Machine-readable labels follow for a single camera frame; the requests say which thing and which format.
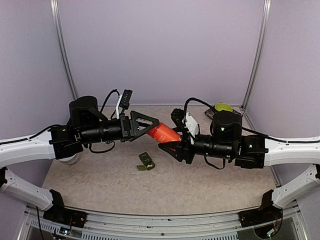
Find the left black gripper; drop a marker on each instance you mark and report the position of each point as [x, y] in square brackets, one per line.
[129, 128]

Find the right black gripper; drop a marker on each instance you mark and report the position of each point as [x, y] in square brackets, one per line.
[179, 147]

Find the orange pill bottle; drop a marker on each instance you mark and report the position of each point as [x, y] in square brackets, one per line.
[164, 134]

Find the green weekly pill organizer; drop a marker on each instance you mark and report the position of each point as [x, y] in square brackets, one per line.
[146, 160]

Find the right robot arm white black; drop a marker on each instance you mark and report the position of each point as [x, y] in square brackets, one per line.
[252, 151]

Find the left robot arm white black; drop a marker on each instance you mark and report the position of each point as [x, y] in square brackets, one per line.
[86, 126]

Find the black patterned square plate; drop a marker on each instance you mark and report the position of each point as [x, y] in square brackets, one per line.
[211, 112]

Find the lime green bowl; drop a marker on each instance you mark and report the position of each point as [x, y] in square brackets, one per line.
[223, 107]

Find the white bowl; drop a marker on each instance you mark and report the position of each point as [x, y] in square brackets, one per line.
[70, 160]

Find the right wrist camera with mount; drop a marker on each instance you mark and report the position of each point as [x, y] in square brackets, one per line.
[186, 121]

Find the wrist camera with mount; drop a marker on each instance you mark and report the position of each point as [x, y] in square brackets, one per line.
[123, 102]
[186, 121]

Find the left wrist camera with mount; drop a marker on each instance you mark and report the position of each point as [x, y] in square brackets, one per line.
[123, 102]

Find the front aluminium rail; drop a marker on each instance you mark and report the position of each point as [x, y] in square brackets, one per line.
[99, 225]

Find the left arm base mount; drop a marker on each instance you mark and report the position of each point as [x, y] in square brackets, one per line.
[66, 216]

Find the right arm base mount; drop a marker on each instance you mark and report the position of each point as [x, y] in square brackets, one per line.
[259, 216]

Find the left aluminium frame post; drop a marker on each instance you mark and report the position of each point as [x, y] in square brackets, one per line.
[54, 6]

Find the aluminium frame post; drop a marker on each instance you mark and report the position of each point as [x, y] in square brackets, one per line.
[258, 53]
[54, 6]

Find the right aluminium frame post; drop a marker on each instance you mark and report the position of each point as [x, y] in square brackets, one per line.
[258, 53]

